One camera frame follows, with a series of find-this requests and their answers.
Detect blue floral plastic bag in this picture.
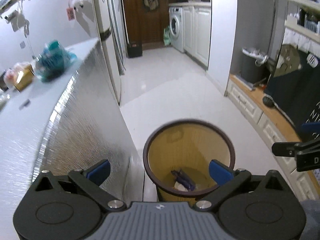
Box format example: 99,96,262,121
171,170,197,192

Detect yellow cardboard box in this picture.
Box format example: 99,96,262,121
14,64,34,92

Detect teal plastic bag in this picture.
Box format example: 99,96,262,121
35,40,78,82

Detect black bear cloth cover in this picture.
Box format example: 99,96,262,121
264,44,319,141

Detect yellow wastebasket with brown rim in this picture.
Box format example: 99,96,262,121
143,119,235,204

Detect white low cabinet wood top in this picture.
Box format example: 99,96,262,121
226,74,319,200

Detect black round object on cabinet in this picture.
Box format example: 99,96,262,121
262,95,274,108

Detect dark bin with white liner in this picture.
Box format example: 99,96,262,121
241,47,268,83

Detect black bin by door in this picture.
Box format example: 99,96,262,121
127,42,143,59

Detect green plastic bag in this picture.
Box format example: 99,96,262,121
163,26,171,46

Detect brown wooden door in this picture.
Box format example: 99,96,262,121
122,0,177,50

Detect white kitchen cabinets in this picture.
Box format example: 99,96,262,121
183,6,212,69

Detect pink hanging tag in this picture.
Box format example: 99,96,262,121
66,7,75,21

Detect white washing machine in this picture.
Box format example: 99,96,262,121
169,7,184,53

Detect white refrigerator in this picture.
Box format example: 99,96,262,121
93,0,124,103

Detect white wall shelf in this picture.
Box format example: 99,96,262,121
284,0,319,43

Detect plush sheep wall toy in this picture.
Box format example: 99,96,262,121
71,0,84,11

